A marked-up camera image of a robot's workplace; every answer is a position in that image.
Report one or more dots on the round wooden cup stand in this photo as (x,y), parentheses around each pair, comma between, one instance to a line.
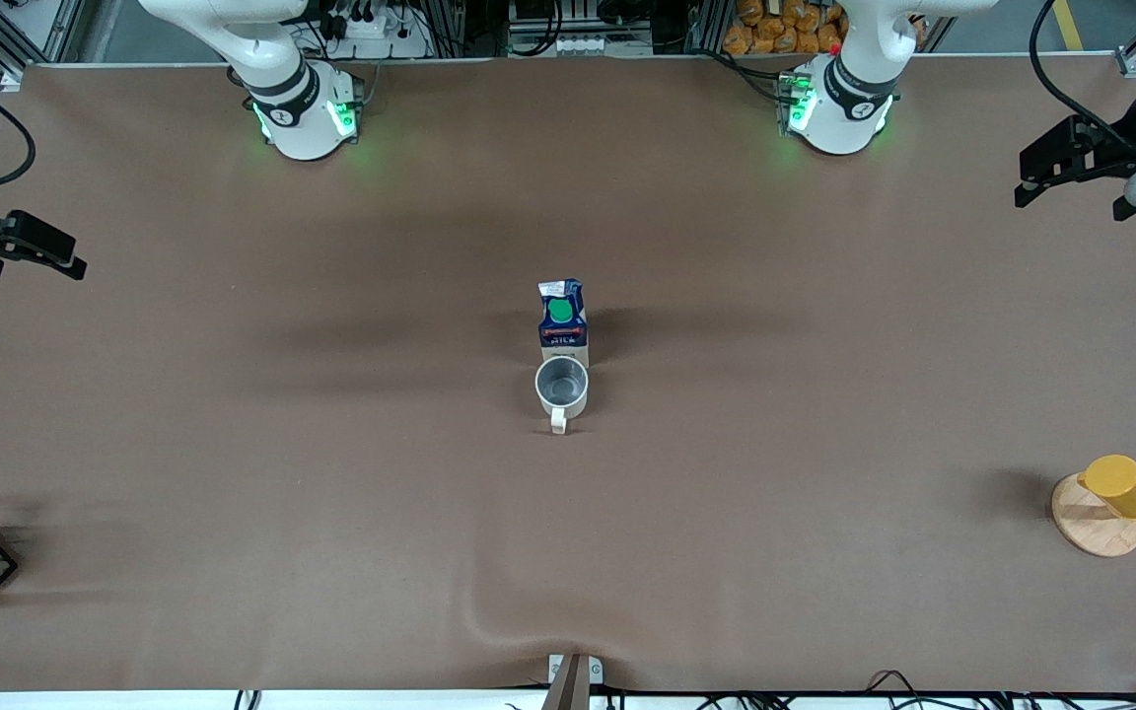
(1091,528)

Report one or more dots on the yellow plastic cup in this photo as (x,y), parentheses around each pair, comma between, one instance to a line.
(1125,488)

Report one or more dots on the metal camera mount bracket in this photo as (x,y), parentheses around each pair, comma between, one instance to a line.
(568,680)

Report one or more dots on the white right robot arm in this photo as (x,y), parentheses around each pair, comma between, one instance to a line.
(304,118)

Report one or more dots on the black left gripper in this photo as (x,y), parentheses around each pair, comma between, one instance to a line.
(1128,138)

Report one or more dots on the white power strip with plugs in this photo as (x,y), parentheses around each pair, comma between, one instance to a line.
(371,35)

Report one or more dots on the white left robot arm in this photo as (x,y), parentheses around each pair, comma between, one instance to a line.
(844,113)

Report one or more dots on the blue milk carton green cap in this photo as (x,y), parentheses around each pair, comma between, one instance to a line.
(563,330)

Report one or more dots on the white ribbed mug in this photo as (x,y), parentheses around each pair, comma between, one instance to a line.
(563,390)

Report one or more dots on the bag of orange buns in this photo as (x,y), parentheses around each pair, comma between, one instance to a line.
(775,30)

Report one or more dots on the brown table cover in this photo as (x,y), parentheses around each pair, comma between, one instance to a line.
(331,493)

